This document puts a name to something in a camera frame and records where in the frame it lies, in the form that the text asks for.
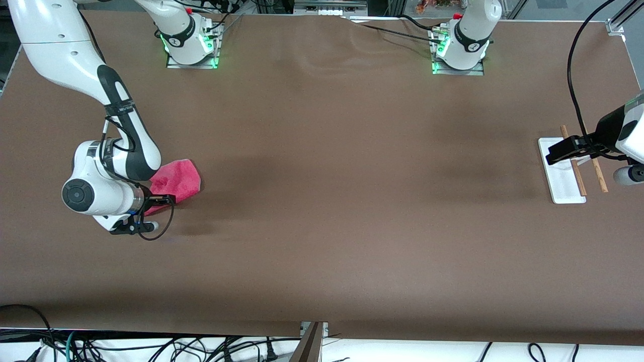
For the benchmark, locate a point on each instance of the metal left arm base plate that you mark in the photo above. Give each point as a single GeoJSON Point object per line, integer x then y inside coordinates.
{"type": "Point", "coordinates": [473, 72]}

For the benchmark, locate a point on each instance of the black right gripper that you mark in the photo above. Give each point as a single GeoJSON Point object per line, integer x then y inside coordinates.
{"type": "Point", "coordinates": [152, 199]}

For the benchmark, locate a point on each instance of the pink microfibre towel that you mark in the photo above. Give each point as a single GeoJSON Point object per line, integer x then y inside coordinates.
{"type": "Point", "coordinates": [181, 178]}

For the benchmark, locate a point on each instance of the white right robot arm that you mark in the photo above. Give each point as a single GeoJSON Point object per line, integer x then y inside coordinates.
{"type": "Point", "coordinates": [65, 45]}

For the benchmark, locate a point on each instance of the aluminium frame profile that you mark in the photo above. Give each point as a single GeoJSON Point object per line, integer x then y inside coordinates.
{"type": "Point", "coordinates": [619, 20]}

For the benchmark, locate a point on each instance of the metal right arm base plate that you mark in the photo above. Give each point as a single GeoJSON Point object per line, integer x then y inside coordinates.
{"type": "Point", "coordinates": [214, 50]}

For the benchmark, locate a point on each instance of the white rack with wooden bars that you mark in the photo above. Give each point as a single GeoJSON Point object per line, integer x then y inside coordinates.
{"type": "Point", "coordinates": [566, 186]}

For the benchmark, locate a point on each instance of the grey metal table post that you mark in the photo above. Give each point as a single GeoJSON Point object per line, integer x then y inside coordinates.
{"type": "Point", "coordinates": [307, 347]}

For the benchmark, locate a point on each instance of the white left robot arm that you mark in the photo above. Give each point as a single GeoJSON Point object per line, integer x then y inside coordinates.
{"type": "Point", "coordinates": [473, 30]}

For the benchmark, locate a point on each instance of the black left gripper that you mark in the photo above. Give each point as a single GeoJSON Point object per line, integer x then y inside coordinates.
{"type": "Point", "coordinates": [605, 131]}

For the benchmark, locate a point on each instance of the grey power strip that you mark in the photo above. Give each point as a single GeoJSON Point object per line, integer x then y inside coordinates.
{"type": "Point", "coordinates": [329, 7]}

